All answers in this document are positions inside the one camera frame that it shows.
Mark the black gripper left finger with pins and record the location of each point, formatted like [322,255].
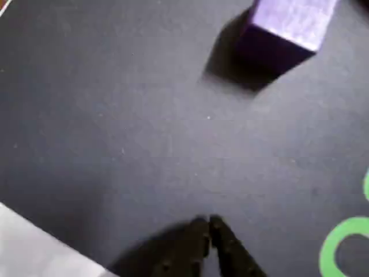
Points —
[184,254]

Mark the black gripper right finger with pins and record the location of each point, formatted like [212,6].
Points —
[230,254]

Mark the purple wooden block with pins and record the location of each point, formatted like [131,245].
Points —
[282,26]

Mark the dark mat with printed letters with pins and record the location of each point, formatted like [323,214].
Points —
[144,115]

